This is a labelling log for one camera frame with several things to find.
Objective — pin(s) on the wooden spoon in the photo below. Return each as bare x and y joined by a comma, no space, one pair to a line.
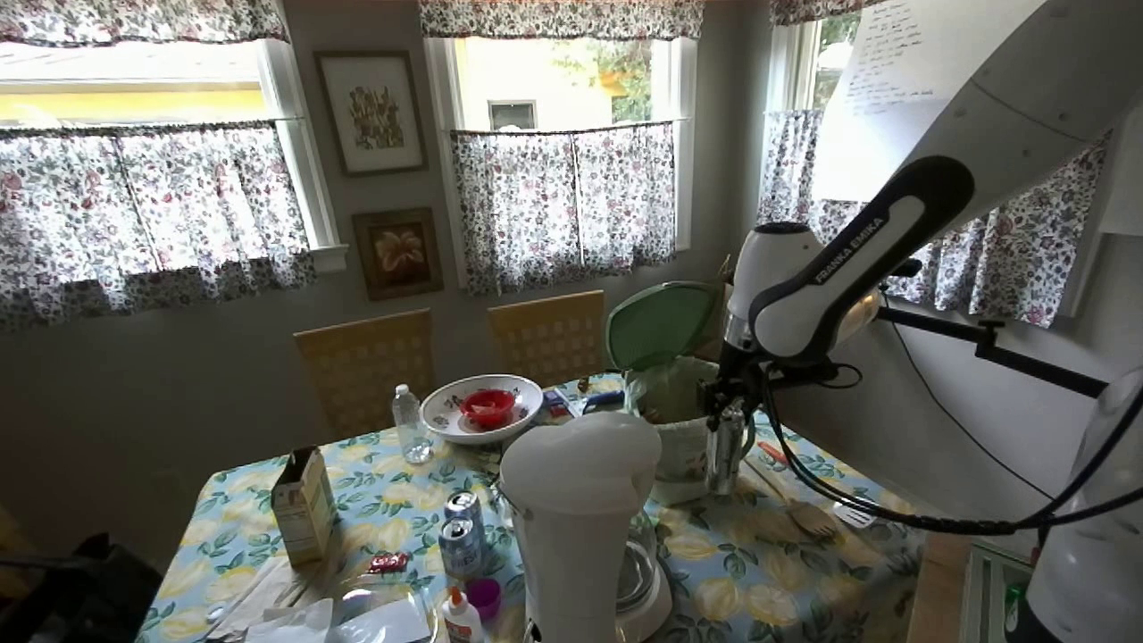
803,512

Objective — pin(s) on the white coffee maker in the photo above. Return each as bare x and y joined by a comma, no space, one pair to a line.
576,523

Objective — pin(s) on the dark framed flower picture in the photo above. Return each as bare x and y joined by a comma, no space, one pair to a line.
396,251

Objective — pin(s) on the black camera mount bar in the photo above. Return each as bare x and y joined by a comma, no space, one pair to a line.
1013,356

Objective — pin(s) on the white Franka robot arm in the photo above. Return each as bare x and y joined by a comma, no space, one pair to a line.
833,286

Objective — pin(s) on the small red wrapper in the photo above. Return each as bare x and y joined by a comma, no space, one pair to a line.
390,563

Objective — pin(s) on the white sheet with writing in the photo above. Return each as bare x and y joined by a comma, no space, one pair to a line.
893,59

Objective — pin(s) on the white glue bottle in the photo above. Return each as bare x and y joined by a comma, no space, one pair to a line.
463,621

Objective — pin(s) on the floral cafe curtain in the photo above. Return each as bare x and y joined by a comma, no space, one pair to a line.
558,202
144,216
1022,261

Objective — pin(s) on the floral valance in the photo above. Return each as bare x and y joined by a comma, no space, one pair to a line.
131,21
558,16

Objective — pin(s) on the small white flat item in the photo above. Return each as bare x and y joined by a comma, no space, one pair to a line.
850,520

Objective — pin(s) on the framed botanical print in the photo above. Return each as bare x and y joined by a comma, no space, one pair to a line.
372,111

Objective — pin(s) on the clear water bottle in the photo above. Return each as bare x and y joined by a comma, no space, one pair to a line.
412,431

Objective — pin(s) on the small purple cup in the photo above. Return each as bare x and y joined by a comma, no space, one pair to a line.
484,600

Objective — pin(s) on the yellow floral tablecloth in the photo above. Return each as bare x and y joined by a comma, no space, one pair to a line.
738,575

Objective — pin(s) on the white bin with green lid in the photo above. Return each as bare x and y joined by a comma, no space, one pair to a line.
666,327

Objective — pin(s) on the black handbag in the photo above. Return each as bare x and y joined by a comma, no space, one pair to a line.
72,595

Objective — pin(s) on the wooden bench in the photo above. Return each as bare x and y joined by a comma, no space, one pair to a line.
937,591

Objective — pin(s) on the clear plastic sheets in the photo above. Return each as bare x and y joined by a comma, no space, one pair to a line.
322,614

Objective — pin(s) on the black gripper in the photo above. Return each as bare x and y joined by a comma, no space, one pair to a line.
740,385

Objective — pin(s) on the wooden lattice chair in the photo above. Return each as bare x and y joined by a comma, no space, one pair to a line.
547,335
363,370

